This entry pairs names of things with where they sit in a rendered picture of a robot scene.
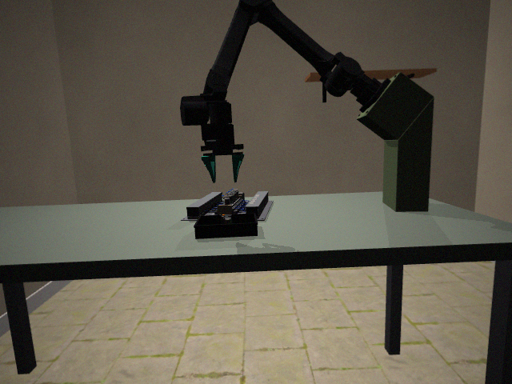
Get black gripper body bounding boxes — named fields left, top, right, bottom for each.
left=201, top=144, right=244, bottom=156

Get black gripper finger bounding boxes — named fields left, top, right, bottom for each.
left=232, top=154, right=244, bottom=182
left=201, top=155, right=216, bottom=183

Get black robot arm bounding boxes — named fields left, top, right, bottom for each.
left=180, top=0, right=391, bottom=150

